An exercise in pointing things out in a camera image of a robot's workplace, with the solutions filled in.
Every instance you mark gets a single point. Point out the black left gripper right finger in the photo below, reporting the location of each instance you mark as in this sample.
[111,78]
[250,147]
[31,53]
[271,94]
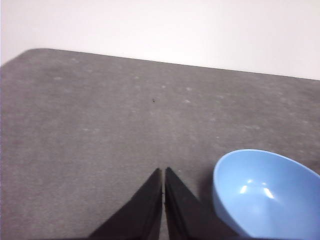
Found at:
[182,212]

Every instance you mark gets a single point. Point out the blue ribbed bowl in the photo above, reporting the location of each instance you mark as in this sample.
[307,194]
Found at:
[262,190]

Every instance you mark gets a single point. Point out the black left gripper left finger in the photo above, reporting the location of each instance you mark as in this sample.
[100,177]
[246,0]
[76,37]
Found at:
[140,215]

